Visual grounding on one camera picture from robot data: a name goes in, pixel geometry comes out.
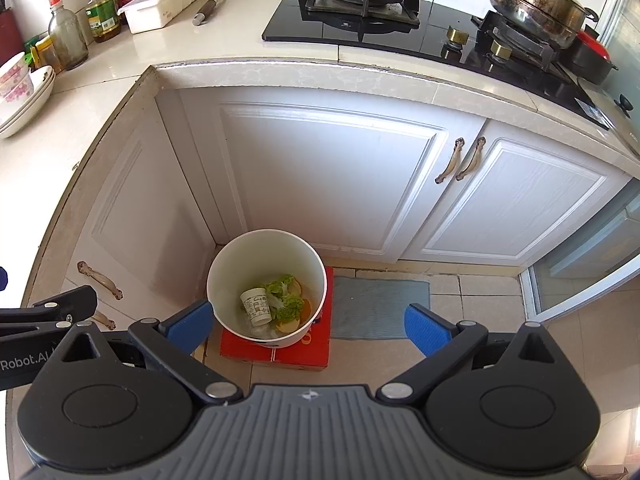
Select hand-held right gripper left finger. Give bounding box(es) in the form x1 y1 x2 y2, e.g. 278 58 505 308
60 300 240 403

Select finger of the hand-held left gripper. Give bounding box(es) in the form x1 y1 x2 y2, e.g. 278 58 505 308
0 285 99 339

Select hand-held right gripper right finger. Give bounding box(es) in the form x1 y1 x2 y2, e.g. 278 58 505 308
376 302 558 403

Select printed white paper cup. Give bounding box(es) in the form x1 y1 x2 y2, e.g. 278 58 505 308
240 287 273 326

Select balled clear plastic wrap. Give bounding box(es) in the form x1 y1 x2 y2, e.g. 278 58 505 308
245 310 281 342

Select crinkled dark green cabbage leaf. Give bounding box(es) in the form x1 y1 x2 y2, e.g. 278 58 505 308
265 274 297 295

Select white trash bin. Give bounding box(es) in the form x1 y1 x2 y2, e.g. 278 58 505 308
206 230 328 350

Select napa cabbage piece white stalk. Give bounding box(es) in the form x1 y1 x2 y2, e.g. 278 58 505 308
267 290 307 324

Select grey floor mat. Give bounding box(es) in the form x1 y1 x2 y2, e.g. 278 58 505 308
330 275 431 341

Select red cardboard box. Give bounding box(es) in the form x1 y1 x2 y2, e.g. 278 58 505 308
220 266 335 371

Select side white cabinet door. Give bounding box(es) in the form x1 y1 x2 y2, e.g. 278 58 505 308
62 110 216 333

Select narrow white cabinet door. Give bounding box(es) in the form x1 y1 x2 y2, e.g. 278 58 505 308
400 120 631 276

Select white plate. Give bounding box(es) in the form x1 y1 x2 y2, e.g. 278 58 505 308
0 95 53 140
0 85 55 131
0 65 55 121

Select wide white cabinet door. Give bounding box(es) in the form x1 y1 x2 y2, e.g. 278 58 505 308
177 87 488 263

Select clear bottle red cap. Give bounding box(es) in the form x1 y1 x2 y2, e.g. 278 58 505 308
47 0 90 71

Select glass pot lid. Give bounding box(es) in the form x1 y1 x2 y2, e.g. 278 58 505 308
577 76 640 158

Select oil bottle green label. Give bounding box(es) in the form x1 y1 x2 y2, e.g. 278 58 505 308
81 0 122 44

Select white lidded plastic box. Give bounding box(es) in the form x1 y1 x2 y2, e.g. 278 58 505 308
117 0 203 35

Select black gas stove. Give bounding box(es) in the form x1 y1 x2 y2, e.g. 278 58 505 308
261 0 616 131

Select black pan red lid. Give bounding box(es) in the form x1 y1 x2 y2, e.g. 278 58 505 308
567 30 620 86

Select stainless steel pot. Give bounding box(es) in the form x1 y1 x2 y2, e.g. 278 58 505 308
489 0 600 51

